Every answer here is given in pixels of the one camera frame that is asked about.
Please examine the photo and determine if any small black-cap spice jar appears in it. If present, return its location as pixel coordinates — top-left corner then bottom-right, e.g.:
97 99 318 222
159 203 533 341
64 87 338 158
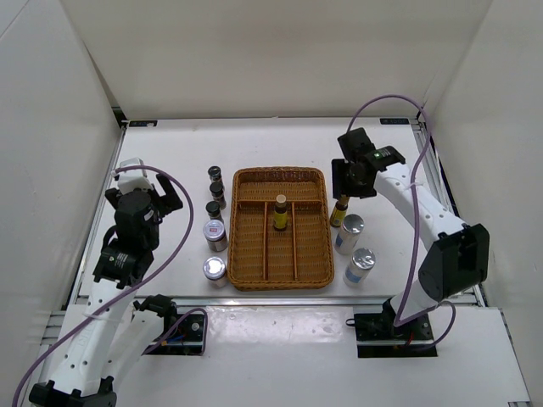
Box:
205 201 224 222
210 181 227 209
208 165 223 185

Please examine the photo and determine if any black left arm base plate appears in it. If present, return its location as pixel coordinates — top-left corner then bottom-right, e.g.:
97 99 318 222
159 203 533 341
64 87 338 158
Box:
143 308 209 356

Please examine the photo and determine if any yellow-label brown glass bottle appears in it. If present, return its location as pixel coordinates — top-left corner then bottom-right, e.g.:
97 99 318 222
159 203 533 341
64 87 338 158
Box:
329 195 350 228
273 194 288 231

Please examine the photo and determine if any blue-label silver-lid canister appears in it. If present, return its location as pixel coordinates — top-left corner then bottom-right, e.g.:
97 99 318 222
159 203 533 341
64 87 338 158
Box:
343 248 376 287
334 214 365 255

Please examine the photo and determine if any silver-lid dark spice jar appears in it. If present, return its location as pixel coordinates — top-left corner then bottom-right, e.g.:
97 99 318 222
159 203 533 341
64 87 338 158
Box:
203 257 227 288

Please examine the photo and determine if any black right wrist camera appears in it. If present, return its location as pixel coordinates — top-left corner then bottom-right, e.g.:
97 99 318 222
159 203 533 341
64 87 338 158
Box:
338 127 376 163

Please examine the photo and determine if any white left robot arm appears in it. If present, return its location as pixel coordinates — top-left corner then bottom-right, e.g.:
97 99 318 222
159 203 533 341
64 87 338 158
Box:
29 165 192 406

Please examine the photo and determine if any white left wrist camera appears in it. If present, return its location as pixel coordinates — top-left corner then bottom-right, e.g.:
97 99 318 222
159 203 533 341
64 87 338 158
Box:
111 169 154 195

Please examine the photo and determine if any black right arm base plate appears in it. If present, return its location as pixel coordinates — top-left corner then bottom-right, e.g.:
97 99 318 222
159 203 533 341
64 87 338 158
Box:
345 311 438 359

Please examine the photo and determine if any woven wicker divided tray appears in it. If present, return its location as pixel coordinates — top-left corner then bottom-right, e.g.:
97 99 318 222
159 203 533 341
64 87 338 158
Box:
227 167 334 292

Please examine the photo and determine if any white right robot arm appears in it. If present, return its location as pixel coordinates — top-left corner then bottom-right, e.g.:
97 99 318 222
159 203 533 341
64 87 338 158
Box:
332 142 490 339

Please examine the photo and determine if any red-label silver-lid jar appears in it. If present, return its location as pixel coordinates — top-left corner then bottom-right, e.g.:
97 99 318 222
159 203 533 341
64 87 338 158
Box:
203 220 228 252

